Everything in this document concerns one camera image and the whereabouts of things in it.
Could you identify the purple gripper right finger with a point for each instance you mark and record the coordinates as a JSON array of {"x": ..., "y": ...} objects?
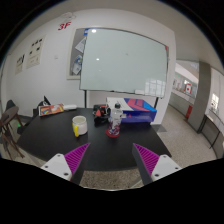
[{"x": 152, "y": 166}]

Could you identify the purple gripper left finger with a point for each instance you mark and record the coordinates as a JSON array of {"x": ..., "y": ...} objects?
[{"x": 66, "y": 165}]

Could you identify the clear plastic water bottle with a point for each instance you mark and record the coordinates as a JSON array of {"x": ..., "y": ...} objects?
[{"x": 115, "y": 119}]

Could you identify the black table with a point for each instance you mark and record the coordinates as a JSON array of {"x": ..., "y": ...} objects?
[{"x": 48, "y": 135}]

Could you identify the red bottle cap coaster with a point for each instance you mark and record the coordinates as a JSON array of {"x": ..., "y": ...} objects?
[{"x": 111, "y": 135}]

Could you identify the blue and white box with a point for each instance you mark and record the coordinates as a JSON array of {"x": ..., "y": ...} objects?
[{"x": 134, "y": 110}]

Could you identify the white eraser block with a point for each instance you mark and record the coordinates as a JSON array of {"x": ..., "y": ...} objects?
[{"x": 70, "y": 107}]

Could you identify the orange colourful book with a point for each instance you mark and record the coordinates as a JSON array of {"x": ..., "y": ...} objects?
[{"x": 50, "y": 109}]

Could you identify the dark wooden chair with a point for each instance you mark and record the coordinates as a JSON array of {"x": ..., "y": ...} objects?
[{"x": 6, "y": 134}]

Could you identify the grey pillar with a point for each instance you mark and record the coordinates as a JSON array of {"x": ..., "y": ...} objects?
[{"x": 198, "y": 111}]

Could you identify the round brown side table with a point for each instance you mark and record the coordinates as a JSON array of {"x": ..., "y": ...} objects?
[{"x": 9, "y": 115}]

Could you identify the large whiteboard on stand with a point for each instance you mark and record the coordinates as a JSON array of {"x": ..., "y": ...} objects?
[{"x": 148, "y": 86}]

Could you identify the grey notice board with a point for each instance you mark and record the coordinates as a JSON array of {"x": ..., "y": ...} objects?
[{"x": 76, "y": 55}]

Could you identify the white mug yellow handle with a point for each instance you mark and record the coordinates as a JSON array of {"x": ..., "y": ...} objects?
[{"x": 79, "y": 125}]

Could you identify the small white wall poster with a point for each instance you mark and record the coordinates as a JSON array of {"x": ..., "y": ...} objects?
[{"x": 19, "y": 64}]

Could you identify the large white wall poster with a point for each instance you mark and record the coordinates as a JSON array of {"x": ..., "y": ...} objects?
[{"x": 34, "y": 53}]

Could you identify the red 3F wall sign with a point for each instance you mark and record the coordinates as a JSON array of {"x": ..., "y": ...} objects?
[{"x": 63, "y": 26}]

